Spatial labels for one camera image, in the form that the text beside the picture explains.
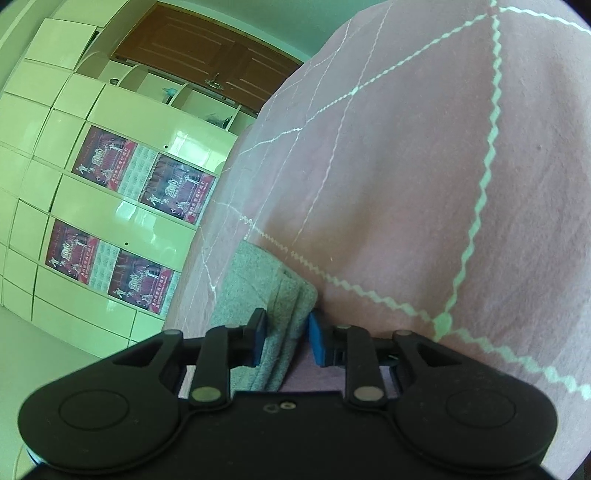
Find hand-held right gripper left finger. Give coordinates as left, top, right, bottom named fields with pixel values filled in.
left=111, top=308, right=269, bottom=409

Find bed with pink checked sheet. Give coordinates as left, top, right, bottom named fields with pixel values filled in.
left=164, top=0, right=591, bottom=480

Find red wall poster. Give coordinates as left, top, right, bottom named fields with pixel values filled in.
left=74, top=124, right=140, bottom=195
left=137, top=154, right=218, bottom=227
left=45, top=219, right=117, bottom=287
left=107, top=248, right=182, bottom=317

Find brown wooden door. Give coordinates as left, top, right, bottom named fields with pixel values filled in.
left=110, top=4, right=306, bottom=116

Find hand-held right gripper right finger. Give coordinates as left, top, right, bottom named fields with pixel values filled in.
left=307, top=310, right=465, bottom=411

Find grey pants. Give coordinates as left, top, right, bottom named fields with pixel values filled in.
left=210, top=241, right=320, bottom=393

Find cream glossy wardrobe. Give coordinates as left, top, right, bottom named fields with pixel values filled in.
left=0, top=16, right=259, bottom=361

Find cream corner shelf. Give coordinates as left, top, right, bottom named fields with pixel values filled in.
left=76, top=51, right=257, bottom=139

